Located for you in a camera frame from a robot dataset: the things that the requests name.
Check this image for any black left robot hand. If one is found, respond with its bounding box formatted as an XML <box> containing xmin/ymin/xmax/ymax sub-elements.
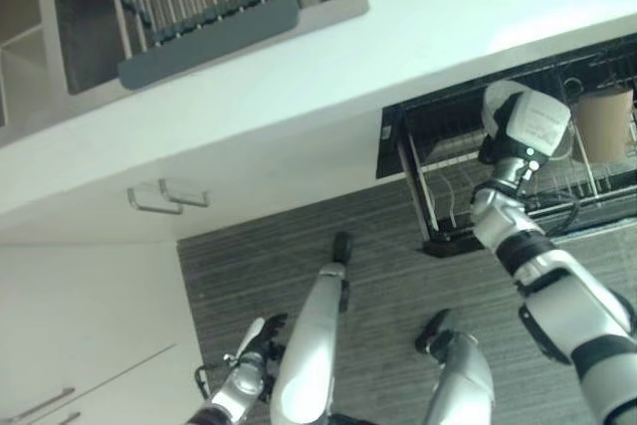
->
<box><xmin>237</xmin><ymin>313</ymin><xmax>291</xmax><ymax>362</ymax></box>

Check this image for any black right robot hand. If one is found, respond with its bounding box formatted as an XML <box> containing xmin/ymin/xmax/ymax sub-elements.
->
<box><xmin>477</xmin><ymin>90</ymin><xmax>572</xmax><ymax>166</ymax></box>

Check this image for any white dish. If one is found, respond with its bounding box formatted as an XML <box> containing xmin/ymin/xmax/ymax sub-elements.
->
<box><xmin>483</xmin><ymin>80</ymin><xmax>528</xmax><ymax>135</ymax></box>

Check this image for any black dishwasher drawer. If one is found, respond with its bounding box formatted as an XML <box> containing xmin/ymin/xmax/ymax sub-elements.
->
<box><xmin>374</xmin><ymin>32</ymin><xmax>637</xmax><ymax>261</ymax></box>

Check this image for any silver left robot leg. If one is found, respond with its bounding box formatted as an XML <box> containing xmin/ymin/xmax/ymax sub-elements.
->
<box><xmin>270</xmin><ymin>231</ymin><xmax>355</xmax><ymax>425</ymax></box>

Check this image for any silver robot leg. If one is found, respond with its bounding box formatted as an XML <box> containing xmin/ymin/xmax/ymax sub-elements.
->
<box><xmin>270</xmin><ymin>231</ymin><xmax>355</xmax><ymax>425</ymax></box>
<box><xmin>414</xmin><ymin>308</ymin><xmax>510</xmax><ymax>425</ymax></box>

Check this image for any brown cup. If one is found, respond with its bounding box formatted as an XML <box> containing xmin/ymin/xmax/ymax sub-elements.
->
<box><xmin>575</xmin><ymin>88</ymin><xmax>637</xmax><ymax>163</ymax></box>

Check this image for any silver right robot leg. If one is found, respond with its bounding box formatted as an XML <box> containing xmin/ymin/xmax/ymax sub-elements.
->
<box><xmin>414</xmin><ymin>308</ymin><xmax>510</xmax><ymax>425</ymax></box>

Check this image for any grey dish drying rack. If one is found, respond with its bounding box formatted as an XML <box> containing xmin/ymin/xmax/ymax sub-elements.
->
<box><xmin>102</xmin><ymin>0</ymin><xmax>304</xmax><ymax>92</ymax></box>

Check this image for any beige divided sink basin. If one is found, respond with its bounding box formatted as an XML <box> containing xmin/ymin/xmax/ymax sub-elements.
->
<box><xmin>0</xmin><ymin>0</ymin><xmax>62</xmax><ymax>128</ymax></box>

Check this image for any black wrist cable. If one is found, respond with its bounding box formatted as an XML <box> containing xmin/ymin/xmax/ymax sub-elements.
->
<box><xmin>520</xmin><ymin>180</ymin><xmax>584</xmax><ymax>238</ymax></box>

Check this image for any wire dishwasher rack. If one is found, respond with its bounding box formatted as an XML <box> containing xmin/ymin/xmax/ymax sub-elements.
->
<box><xmin>397</xmin><ymin>54</ymin><xmax>637</xmax><ymax>242</ymax></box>

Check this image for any silver cabinet handle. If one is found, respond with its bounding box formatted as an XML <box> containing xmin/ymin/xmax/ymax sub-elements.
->
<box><xmin>157</xmin><ymin>177</ymin><xmax>211</xmax><ymax>208</ymax></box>
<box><xmin>126</xmin><ymin>185</ymin><xmax>184</xmax><ymax>216</ymax></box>

